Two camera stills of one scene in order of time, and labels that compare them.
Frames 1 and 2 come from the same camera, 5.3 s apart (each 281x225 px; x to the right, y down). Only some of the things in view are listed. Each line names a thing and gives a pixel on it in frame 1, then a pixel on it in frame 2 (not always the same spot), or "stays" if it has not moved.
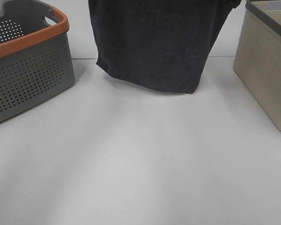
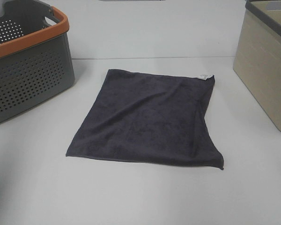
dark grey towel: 159,44 → 149,117
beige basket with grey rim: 262,60 stays
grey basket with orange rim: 31,59 stays
